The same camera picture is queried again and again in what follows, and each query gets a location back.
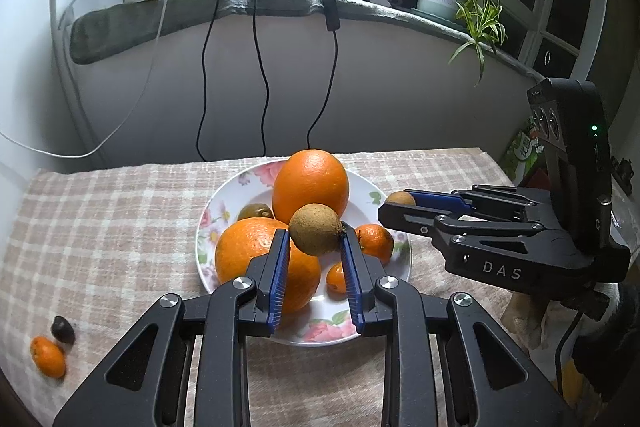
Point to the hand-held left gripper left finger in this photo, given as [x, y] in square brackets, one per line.
[277, 282]

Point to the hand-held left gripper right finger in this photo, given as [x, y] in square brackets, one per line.
[352, 287]

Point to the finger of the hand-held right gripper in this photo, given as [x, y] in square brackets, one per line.
[440, 201]
[405, 214]

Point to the small kiwi fruit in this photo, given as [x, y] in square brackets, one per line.
[255, 211]
[315, 229]
[400, 198]

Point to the small mandarin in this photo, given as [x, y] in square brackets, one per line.
[335, 279]
[48, 357]
[376, 244]

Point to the floral white plate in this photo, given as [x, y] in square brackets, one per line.
[320, 307]

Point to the large orange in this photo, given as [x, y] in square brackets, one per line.
[245, 252]
[310, 182]

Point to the brown box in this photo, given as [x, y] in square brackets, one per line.
[536, 179]

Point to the green printed box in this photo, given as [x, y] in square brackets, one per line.
[522, 147]

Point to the beige checked tablecloth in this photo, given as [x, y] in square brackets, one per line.
[125, 232]

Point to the spider plant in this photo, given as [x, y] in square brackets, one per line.
[480, 14]

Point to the small dark fruit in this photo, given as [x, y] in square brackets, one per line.
[62, 329]

